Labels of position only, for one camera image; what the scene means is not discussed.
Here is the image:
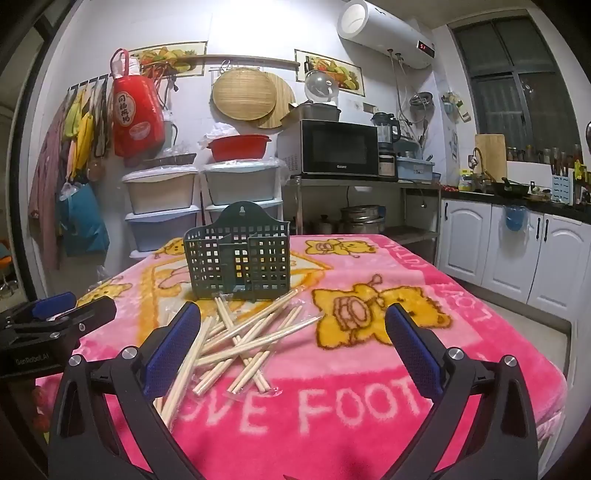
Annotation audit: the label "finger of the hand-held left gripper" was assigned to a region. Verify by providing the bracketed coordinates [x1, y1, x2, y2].
[11, 296, 117, 342]
[0, 292, 77, 328]

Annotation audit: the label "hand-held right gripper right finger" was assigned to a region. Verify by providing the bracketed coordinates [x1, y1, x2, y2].
[379, 302, 541, 480]

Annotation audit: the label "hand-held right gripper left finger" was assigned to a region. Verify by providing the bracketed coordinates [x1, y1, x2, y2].
[48, 301, 218, 480]

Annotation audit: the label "bunch of chopsticks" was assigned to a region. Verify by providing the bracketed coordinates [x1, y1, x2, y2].
[154, 288, 326, 428]

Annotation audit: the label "green plastic utensil basket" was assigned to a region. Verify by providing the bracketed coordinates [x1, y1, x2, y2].
[183, 200, 291, 303]

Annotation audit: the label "blue plastic bag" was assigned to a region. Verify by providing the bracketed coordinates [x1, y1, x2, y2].
[58, 182, 110, 257]

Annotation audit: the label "pink printed blanket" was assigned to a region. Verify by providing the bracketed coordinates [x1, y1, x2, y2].
[34, 234, 568, 480]

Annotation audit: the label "pink hanging garment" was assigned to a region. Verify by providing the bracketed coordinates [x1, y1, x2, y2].
[28, 108, 70, 271]

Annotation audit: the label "white kitchen cabinets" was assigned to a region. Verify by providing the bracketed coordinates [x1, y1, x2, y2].
[436, 196, 591, 333]

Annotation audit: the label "stacked steel pots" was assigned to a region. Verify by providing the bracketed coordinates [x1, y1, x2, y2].
[340, 204, 386, 235]

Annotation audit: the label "beige-topped plastic drawer unit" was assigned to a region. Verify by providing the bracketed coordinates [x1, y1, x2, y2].
[122, 164, 202, 259]

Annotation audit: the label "blue hanging bin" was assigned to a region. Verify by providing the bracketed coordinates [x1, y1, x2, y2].
[504, 205, 527, 232]

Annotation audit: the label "woven basket tray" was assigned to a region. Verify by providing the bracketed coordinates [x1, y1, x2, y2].
[141, 154, 197, 171]

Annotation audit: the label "metal kitchen rack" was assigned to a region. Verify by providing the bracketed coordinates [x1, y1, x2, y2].
[281, 175, 441, 264]

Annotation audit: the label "yellow hanging cloths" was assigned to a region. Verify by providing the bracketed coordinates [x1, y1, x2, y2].
[62, 85, 112, 181]

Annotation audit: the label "black wok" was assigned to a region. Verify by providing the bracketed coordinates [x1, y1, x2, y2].
[489, 178, 531, 198]

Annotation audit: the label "red fabric bag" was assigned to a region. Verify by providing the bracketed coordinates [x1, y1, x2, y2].
[109, 48, 166, 158]

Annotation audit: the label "wooden cutting board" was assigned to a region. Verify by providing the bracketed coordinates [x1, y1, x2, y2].
[475, 134, 507, 183]

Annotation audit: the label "red plastic basin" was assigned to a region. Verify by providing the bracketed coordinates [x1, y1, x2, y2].
[206, 134, 273, 163]

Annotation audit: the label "black microwave oven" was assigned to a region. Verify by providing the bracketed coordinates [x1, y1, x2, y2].
[277, 119, 380, 178]

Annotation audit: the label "black blender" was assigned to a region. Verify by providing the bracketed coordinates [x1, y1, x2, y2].
[370, 112, 402, 155]

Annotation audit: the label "blue knife holder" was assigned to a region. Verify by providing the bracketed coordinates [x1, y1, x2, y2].
[551, 173, 575, 204]

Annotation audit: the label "hanging steel pot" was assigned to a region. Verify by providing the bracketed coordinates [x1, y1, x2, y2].
[410, 91, 435, 117]

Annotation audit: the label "metal baking tray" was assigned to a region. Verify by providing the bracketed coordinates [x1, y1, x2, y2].
[288, 102, 342, 121]

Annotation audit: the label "round bamboo tray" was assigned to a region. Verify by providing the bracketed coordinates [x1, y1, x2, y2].
[212, 68, 278, 121]

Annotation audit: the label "round bamboo mat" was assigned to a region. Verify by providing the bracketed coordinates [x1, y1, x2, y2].
[256, 71, 296, 129]

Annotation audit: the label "clear glass lid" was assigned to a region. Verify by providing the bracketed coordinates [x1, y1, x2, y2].
[304, 70, 340, 104]

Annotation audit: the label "dark window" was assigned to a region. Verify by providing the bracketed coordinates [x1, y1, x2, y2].
[450, 9, 583, 162]

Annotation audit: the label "white water heater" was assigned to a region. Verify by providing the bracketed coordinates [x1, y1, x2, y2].
[337, 0, 437, 70]

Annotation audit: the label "fruit wall poster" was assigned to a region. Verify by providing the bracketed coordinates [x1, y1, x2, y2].
[294, 49, 365, 97]
[128, 41, 206, 77]

